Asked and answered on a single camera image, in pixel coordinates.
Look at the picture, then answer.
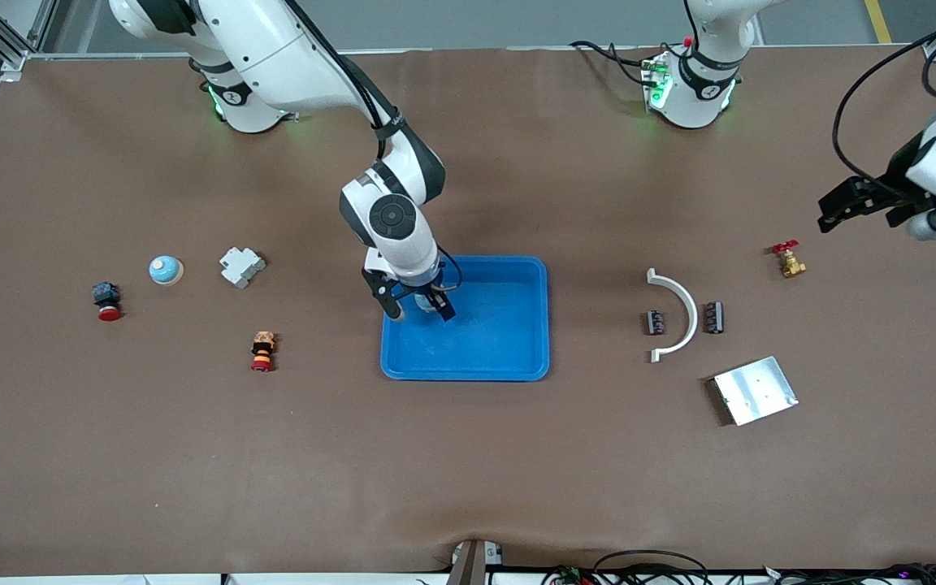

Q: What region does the blue plastic tray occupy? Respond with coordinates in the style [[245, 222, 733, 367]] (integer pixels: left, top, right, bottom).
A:
[[380, 255, 550, 383]]

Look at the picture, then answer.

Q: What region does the orange emergency stop button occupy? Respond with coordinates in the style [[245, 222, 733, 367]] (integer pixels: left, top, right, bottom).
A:
[[250, 330, 277, 373]]

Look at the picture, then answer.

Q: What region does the white circuit breaker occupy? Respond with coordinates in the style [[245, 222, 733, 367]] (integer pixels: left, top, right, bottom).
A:
[[219, 246, 267, 290]]

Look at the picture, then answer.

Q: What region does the brown table cover mat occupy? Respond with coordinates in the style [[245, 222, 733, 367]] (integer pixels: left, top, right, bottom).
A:
[[0, 47, 936, 576]]

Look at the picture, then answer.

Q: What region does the white curved pipe clamp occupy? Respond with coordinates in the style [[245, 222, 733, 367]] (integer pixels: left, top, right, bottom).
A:
[[647, 268, 702, 363]]

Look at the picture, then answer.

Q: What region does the silver aluminium plate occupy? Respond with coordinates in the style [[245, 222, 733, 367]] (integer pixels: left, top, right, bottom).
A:
[[712, 356, 800, 427]]

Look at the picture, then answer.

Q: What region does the red mushroom push button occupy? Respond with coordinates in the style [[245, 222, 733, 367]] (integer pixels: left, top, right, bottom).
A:
[[92, 281, 123, 323]]

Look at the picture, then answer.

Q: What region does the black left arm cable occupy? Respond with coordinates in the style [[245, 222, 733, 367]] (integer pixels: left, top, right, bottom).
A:
[[832, 24, 936, 200]]

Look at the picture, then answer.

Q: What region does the brass valve red handle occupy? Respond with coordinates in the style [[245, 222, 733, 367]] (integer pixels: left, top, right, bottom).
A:
[[770, 240, 808, 280]]

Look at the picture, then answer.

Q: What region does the metal table edge bracket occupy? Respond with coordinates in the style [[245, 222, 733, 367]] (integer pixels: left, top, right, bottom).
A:
[[445, 538, 505, 585]]

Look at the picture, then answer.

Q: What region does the black base cable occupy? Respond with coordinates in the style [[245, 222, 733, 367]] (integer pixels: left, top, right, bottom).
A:
[[570, 39, 657, 86]]

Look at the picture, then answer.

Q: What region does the black cable loop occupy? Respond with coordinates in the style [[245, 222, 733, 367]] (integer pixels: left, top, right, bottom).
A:
[[594, 550, 710, 585]]

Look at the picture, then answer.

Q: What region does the black cable bundle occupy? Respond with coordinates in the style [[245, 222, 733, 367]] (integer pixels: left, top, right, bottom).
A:
[[777, 563, 936, 585]]

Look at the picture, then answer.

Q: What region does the aluminium frame post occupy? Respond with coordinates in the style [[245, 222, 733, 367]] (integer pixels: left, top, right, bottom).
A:
[[0, 0, 59, 74]]

